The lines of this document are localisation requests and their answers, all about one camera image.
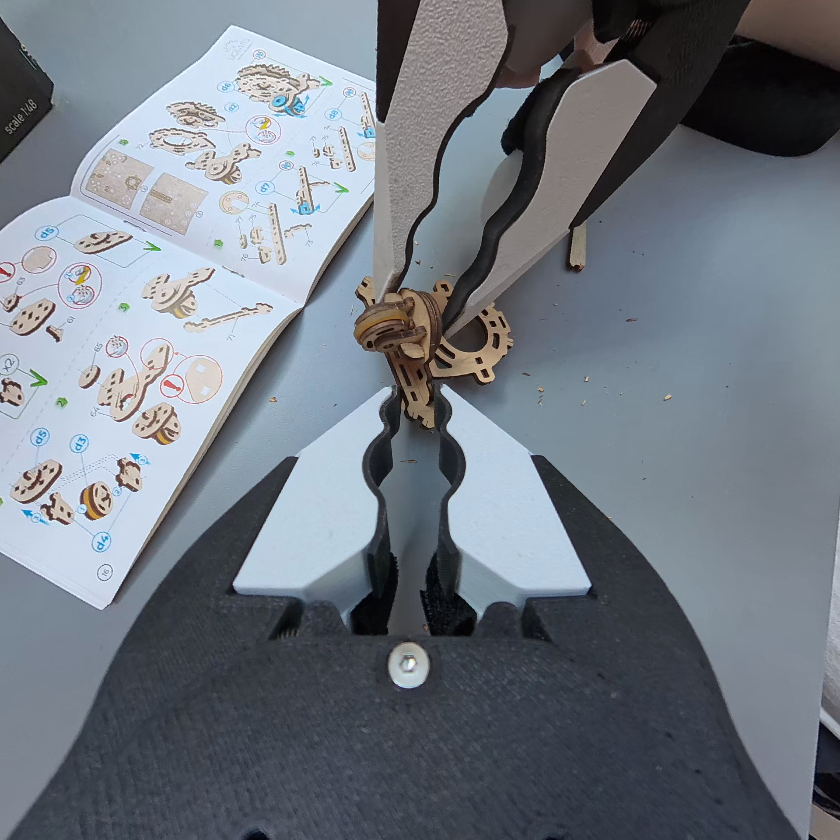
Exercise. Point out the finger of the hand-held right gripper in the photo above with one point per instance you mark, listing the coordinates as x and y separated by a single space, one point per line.
426 98
590 144

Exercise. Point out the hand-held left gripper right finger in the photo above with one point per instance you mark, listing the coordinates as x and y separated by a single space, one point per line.
512 525

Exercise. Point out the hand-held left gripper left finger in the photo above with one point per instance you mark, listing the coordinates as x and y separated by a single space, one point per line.
315 525

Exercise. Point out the wooden model gear assembly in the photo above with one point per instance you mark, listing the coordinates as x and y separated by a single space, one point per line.
413 380

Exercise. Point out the small wooden stick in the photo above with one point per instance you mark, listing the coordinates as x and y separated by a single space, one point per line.
576 253

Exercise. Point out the open assembly instruction booklet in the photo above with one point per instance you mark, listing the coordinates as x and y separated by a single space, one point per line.
197 197

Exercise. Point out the black model kit box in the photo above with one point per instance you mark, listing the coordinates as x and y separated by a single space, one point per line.
19 85

